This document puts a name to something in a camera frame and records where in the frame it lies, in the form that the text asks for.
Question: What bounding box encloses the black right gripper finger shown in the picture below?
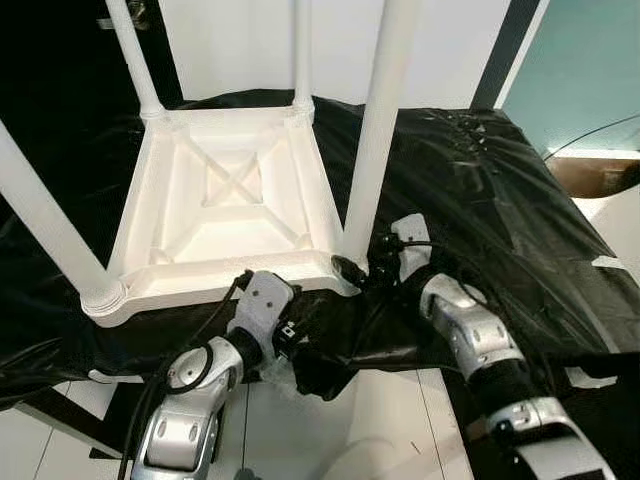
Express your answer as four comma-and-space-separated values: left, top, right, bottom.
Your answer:
330, 254, 369, 291

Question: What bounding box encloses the white plastic table leg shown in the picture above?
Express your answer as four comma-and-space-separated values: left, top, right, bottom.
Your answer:
340, 0, 424, 268
0, 120, 128, 313
104, 0, 169, 121
291, 0, 317, 113

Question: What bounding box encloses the white plastic table top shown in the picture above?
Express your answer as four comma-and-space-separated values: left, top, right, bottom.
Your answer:
80, 100, 363, 329

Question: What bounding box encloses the black plastic sheet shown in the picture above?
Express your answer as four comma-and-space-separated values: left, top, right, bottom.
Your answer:
0, 88, 640, 406

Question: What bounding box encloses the brown cardboard box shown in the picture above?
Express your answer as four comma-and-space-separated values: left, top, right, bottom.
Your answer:
552, 158, 640, 199

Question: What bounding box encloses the black door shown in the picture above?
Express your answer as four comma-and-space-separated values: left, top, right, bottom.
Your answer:
0, 0, 186, 221

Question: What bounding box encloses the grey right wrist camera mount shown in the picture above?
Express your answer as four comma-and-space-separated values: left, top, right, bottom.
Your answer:
391, 213, 432, 282

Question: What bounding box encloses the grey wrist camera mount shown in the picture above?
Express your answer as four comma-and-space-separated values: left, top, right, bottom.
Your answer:
235, 270, 297, 347
391, 213, 432, 282

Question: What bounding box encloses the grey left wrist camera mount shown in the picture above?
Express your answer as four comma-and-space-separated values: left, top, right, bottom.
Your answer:
235, 270, 297, 347

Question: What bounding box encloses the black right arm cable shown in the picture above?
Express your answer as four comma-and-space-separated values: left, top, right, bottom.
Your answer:
385, 238, 556, 371

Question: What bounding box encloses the thin black wall cable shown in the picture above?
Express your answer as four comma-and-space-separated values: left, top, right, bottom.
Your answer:
545, 113, 640, 161

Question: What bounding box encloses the metal door handle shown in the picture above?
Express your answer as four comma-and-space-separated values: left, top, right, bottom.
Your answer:
98, 0, 151, 29

